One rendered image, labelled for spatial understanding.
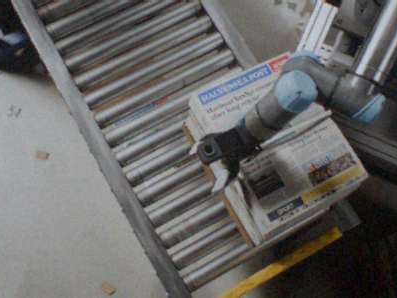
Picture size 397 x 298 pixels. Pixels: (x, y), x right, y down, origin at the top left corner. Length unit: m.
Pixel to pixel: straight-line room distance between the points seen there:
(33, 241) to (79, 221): 0.20
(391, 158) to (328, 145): 0.96
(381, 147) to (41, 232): 1.41
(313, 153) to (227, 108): 0.23
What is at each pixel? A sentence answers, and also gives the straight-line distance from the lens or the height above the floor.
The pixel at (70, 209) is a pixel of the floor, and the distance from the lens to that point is 2.37.
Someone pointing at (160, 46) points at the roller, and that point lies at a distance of 1.68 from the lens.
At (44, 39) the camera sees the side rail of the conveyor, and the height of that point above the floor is 0.80.
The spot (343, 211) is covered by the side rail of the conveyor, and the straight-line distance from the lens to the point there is 1.59.
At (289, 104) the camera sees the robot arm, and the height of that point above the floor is 1.30.
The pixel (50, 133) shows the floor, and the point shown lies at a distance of 2.47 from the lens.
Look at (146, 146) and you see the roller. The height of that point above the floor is 0.80.
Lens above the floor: 2.29
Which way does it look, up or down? 72 degrees down
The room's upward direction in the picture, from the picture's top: 8 degrees clockwise
